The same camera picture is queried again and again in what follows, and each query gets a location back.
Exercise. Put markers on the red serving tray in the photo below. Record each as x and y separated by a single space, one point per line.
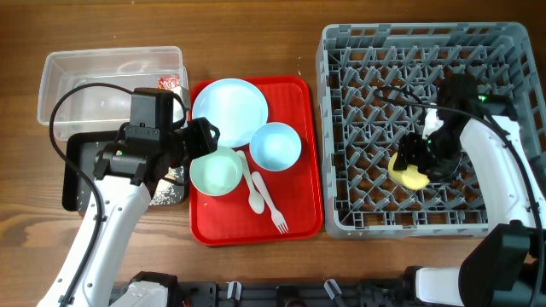
296 192

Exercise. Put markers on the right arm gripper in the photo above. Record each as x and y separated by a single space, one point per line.
409 152

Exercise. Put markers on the white plastic fork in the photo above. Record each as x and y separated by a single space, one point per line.
276 216

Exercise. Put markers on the yellow cup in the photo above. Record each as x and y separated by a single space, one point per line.
409 178

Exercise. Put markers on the clear plastic waste bin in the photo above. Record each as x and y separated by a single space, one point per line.
99 108

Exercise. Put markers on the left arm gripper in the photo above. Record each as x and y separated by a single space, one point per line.
205 141

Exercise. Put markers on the white plastic spoon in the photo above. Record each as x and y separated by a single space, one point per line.
255 199

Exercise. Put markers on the light green bowl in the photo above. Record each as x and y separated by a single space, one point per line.
217 173

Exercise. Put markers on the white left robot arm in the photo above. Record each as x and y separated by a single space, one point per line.
127 171

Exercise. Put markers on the light blue plate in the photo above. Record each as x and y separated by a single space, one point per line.
236 107

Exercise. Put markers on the grey dishwasher rack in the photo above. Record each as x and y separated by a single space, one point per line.
364 71

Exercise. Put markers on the light blue bowl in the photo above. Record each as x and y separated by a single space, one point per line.
275 146

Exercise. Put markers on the red snack wrapper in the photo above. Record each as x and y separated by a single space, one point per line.
168 83

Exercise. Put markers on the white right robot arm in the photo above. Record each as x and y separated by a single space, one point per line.
508 267

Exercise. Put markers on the food scraps with rice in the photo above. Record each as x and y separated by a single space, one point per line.
171 189

